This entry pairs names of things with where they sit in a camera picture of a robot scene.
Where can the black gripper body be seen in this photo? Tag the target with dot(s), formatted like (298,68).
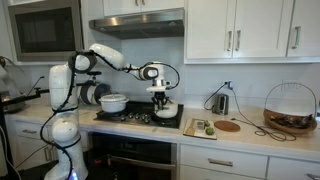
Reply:
(160,96)

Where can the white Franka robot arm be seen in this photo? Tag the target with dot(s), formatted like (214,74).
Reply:
(63,90)

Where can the black gas cooktop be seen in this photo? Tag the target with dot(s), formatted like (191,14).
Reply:
(140,116)

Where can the wooden spatula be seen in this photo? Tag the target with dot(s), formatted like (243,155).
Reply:
(190,130)

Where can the small metal cup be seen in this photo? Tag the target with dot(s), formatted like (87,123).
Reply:
(200,125)

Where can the white lidded Dutch oven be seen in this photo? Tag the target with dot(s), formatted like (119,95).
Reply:
(113,104)

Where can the green vegetable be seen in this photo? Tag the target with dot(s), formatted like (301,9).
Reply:
(209,131)
(207,123)

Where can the white cutting board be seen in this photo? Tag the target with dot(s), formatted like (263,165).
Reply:
(203,134)

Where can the silver toaster appliance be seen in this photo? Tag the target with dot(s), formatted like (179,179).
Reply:
(220,105)

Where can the black built-in oven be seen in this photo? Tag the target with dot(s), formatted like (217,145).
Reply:
(133,156)

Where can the round wooden trivet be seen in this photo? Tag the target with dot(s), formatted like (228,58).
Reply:
(226,126)

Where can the stainless range hood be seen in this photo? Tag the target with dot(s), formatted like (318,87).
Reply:
(136,25)

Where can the white cabinet above hood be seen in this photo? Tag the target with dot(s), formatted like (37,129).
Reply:
(143,6)

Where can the white drawer base cabinet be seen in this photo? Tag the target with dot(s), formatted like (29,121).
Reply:
(240,163)

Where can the wide white upper cabinet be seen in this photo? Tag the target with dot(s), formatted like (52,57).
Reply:
(253,30)

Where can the dark brown dried food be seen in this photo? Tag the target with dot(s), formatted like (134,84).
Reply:
(293,120)

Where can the built-in stainless microwave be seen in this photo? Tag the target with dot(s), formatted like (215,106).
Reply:
(46,31)

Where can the grey countertop appliance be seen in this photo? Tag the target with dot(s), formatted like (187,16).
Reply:
(11,100)

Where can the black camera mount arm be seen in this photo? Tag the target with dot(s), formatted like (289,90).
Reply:
(26,96)

